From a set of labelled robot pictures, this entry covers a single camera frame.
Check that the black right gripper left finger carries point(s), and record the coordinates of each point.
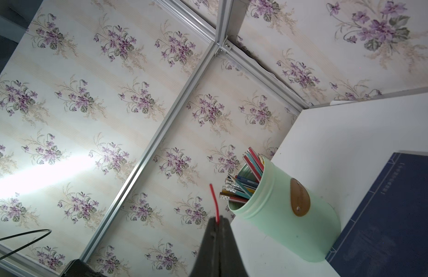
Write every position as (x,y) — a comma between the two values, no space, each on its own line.
(207,263)

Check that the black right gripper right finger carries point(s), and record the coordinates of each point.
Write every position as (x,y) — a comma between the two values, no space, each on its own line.
(230,261)

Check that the coloured pencils bundle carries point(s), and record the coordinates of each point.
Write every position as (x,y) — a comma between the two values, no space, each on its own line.
(241,187)

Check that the green pen cup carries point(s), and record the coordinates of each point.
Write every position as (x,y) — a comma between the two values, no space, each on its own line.
(283,209)

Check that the dark blue book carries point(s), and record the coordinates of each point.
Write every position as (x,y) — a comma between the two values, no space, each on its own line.
(387,235)

